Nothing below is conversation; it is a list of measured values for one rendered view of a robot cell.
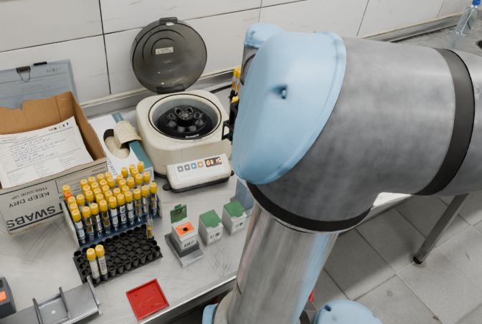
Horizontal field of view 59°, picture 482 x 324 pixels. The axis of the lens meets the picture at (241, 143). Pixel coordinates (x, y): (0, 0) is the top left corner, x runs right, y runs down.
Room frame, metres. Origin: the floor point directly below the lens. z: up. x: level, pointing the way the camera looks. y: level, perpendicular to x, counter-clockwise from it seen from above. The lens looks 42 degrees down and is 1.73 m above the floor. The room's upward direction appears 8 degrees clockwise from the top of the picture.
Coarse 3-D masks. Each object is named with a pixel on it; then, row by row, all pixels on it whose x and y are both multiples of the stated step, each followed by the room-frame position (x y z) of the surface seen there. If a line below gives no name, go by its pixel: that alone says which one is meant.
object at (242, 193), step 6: (240, 180) 0.71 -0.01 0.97; (240, 186) 0.70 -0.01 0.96; (246, 186) 0.69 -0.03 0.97; (240, 192) 0.70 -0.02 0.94; (246, 192) 0.68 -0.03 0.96; (234, 198) 0.72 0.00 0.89; (240, 198) 0.70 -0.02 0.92; (246, 198) 0.68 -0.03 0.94; (246, 204) 0.69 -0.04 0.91; (252, 204) 0.70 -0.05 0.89; (246, 210) 0.69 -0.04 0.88
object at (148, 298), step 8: (152, 280) 0.46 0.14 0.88; (136, 288) 0.44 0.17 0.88; (144, 288) 0.45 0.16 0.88; (152, 288) 0.45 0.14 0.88; (160, 288) 0.45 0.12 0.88; (128, 296) 0.42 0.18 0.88; (136, 296) 0.43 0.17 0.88; (144, 296) 0.43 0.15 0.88; (152, 296) 0.43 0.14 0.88; (160, 296) 0.43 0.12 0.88; (136, 304) 0.41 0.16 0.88; (144, 304) 0.41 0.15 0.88; (152, 304) 0.42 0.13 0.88; (160, 304) 0.42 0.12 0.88; (168, 304) 0.42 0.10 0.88; (136, 312) 0.39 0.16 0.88; (144, 312) 0.40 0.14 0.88; (152, 312) 0.40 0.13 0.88
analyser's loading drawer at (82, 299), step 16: (80, 288) 0.41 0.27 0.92; (48, 304) 0.37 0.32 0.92; (64, 304) 0.36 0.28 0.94; (80, 304) 0.38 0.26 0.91; (96, 304) 0.38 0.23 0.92; (0, 320) 0.32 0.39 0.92; (16, 320) 0.33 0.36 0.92; (32, 320) 0.33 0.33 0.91; (48, 320) 0.34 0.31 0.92; (64, 320) 0.34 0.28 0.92
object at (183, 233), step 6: (180, 222) 0.57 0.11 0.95; (186, 222) 0.58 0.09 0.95; (174, 228) 0.56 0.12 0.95; (180, 228) 0.56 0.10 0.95; (186, 228) 0.56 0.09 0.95; (192, 228) 0.56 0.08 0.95; (174, 234) 0.55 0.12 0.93; (180, 234) 0.54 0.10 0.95; (186, 234) 0.55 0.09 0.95; (192, 234) 0.55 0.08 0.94; (174, 240) 0.55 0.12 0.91; (180, 240) 0.53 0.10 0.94; (186, 240) 0.54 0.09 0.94; (192, 240) 0.55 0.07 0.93; (180, 246) 0.53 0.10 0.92; (186, 246) 0.54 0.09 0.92
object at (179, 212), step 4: (180, 204) 0.59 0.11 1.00; (184, 204) 0.60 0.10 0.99; (176, 208) 0.58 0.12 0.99; (180, 208) 0.58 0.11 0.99; (184, 208) 0.59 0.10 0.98; (172, 212) 0.57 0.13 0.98; (176, 212) 0.58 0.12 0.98; (180, 212) 0.58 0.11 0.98; (184, 212) 0.59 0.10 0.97; (172, 216) 0.57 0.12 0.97; (176, 216) 0.58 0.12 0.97; (180, 216) 0.58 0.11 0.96; (184, 216) 0.59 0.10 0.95; (172, 220) 0.57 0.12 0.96; (176, 220) 0.58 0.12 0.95; (180, 220) 0.58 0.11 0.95
